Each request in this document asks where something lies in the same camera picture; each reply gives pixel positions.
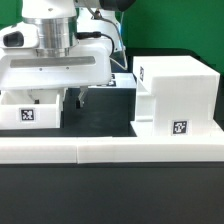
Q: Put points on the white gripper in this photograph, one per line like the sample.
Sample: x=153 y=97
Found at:
x=21 y=68

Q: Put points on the white front drawer tray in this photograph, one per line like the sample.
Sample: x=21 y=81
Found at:
x=17 y=111

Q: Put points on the white drawer cabinet box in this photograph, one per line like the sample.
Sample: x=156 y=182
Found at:
x=175 y=96

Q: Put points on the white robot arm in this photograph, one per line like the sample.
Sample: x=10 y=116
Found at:
x=60 y=44

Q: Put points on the fiducial marker sheet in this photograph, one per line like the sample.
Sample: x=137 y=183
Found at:
x=121 y=81

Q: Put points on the white L-shaped fence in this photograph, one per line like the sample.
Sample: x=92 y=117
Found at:
x=74 y=150

